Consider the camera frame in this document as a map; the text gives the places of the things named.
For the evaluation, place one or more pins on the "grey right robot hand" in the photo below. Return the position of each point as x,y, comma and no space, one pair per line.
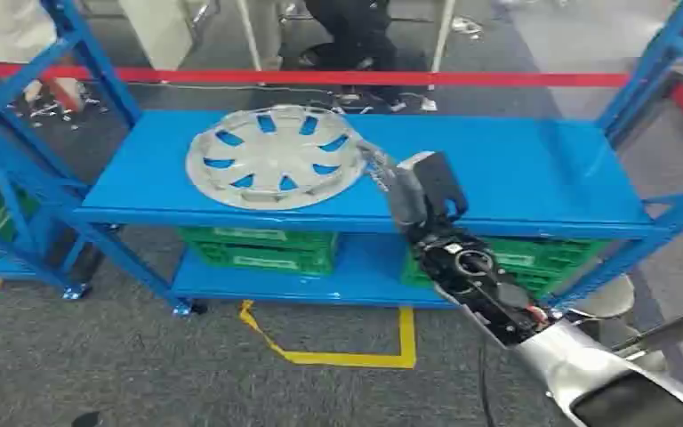
406,197

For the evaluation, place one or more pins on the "silver plastic wheel hubcap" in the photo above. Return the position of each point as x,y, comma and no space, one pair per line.
271,159

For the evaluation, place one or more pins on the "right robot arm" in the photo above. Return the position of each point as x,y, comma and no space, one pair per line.
559,359

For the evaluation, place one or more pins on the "blue metal shelf rack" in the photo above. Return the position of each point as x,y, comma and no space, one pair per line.
494,165
17,162

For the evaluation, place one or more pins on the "long red barrier belt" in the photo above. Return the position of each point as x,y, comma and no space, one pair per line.
318,78

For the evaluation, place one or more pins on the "person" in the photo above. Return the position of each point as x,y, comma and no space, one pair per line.
365,35
5,29

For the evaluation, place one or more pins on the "pale cabinet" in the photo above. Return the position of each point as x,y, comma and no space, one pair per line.
153,29

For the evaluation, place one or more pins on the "robot black foot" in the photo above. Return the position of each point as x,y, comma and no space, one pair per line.
87,419

